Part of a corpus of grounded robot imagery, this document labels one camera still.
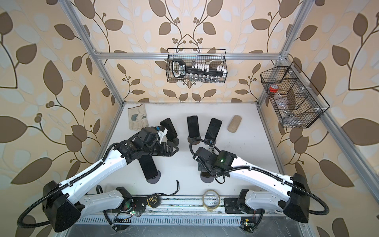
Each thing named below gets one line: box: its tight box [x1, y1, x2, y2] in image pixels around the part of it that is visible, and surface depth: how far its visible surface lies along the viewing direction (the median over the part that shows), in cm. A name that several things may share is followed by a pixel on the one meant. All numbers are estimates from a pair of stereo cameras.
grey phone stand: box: [146, 169, 161, 185], surface depth 84 cm
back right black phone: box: [204, 117, 223, 141], surface depth 92 cm
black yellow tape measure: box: [146, 193, 161, 209], surface depth 75 cm
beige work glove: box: [127, 103, 150, 131], surface depth 113 cm
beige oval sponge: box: [227, 115, 242, 133], surface depth 106 cm
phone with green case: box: [138, 154, 159, 180], surface depth 79 cm
